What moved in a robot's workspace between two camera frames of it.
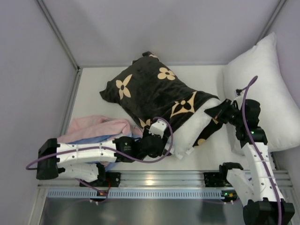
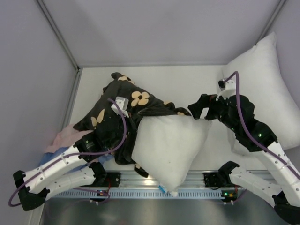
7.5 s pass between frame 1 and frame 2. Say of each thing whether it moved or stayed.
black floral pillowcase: moved
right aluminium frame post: stayed
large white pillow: stayed
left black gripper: moved
